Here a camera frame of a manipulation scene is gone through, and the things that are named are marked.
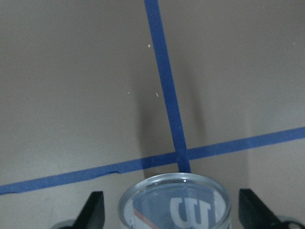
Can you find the tennis ball can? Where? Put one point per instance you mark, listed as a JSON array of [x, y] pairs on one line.
[[175, 201]]

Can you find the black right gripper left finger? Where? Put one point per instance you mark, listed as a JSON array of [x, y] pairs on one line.
[[92, 215]]

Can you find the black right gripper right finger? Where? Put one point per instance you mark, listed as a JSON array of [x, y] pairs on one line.
[[254, 214]]

